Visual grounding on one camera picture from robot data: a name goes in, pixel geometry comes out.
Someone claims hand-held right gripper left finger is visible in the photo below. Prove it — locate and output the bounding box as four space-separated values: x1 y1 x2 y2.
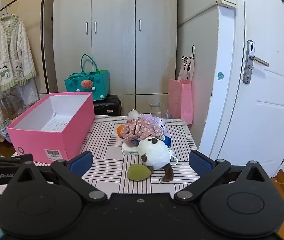
6 151 107 203

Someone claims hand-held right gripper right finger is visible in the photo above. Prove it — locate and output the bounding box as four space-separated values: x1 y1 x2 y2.
174 150 276 203

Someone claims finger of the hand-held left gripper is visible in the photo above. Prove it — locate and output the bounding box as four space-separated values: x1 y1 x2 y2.
0 154 34 167

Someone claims pink cardboard box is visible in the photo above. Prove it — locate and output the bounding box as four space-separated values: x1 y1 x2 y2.
6 92 95 164

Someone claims blue wet wipes packet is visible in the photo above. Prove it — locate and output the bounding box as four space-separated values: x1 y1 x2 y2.
157 135 172 147

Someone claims white panda plush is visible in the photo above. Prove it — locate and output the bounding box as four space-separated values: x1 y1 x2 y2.
137 137 174 182

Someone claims white tissue pack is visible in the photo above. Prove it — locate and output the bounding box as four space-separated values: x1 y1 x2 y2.
121 140 140 155

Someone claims purple plush toy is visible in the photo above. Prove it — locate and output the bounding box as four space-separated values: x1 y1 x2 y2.
138 114 169 137

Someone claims green makeup sponge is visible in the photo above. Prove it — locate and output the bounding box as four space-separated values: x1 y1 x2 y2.
127 164 152 181

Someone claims pink floral scrunchie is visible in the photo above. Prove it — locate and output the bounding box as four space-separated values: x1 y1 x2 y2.
121 117 164 140

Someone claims white mesh bath loofah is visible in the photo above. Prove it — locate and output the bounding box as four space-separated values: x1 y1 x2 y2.
128 109 141 120

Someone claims white paper sheet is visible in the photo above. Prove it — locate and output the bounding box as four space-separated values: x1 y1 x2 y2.
40 116 72 132

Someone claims black suitcase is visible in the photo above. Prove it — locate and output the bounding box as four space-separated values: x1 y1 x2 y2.
93 94 122 116

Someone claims pink paper bag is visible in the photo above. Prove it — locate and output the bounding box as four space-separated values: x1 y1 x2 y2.
168 55 195 125

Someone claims teal felt tote bag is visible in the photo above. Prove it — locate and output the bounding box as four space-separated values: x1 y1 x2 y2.
64 54 110 102

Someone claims white door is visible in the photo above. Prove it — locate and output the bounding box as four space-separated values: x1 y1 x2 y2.
199 0 284 178

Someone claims white knit panda cardigan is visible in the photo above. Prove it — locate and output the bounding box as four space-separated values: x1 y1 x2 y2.
0 15 37 93

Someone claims grey wardrobe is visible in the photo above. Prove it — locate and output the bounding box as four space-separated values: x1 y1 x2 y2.
53 0 178 117

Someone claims black clothes rack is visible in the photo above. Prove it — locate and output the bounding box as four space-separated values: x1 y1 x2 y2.
0 0 50 95

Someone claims silver door handle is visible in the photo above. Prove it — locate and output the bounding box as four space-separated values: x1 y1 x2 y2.
242 40 270 84

